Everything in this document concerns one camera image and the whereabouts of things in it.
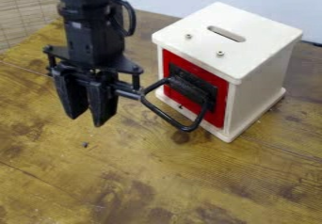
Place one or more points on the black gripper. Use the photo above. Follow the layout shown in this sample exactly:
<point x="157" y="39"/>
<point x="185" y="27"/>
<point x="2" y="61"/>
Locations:
<point x="88" y="66"/>

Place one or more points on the red drawer with black handle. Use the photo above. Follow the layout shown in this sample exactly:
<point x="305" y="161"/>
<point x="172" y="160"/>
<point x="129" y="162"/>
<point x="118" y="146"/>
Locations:
<point x="193" y="88"/>

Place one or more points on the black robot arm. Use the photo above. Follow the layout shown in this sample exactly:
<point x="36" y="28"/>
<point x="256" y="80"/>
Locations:
<point x="84" y="10"/>

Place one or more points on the white wooden box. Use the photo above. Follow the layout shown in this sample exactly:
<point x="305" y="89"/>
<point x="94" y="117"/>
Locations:
<point x="237" y="51"/>

